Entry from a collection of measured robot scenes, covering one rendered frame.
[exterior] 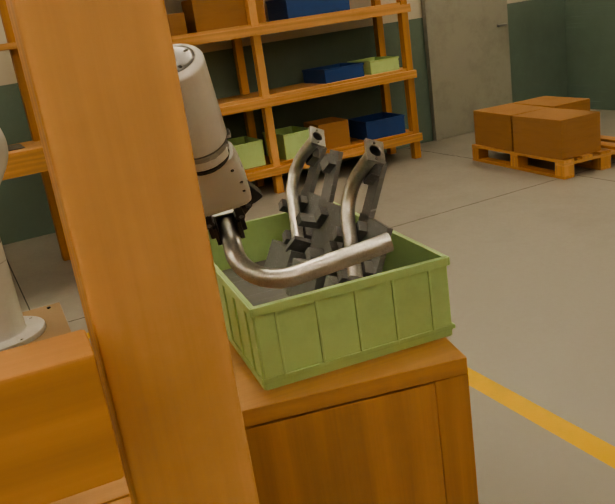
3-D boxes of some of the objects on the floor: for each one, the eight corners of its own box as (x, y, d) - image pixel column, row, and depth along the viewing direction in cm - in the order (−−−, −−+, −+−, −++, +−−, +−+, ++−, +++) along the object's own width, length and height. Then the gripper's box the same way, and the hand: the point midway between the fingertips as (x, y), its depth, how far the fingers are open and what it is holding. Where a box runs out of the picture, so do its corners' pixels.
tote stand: (227, 543, 221) (176, 297, 197) (392, 498, 230) (362, 258, 206) (266, 748, 157) (198, 421, 133) (493, 675, 166) (467, 356, 142)
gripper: (147, 183, 102) (184, 267, 116) (262, 150, 103) (285, 237, 116) (141, 149, 107) (177, 233, 120) (251, 118, 107) (274, 205, 121)
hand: (227, 227), depth 117 cm, fingers closed on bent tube, 3 cm apart
